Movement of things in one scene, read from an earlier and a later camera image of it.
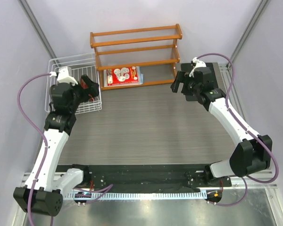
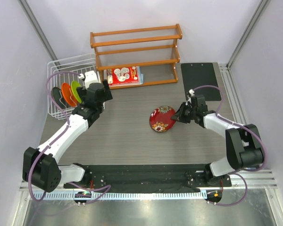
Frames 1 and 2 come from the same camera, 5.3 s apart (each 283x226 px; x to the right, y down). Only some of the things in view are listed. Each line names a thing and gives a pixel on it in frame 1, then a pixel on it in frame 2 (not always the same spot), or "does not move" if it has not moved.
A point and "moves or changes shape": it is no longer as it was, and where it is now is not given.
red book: [122, 76] does not move
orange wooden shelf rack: [135, 57] does not move
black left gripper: [92, 90] → [106, 95]
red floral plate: [83, 84] moves or changes shape
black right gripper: [180, 78] → [177, 117]
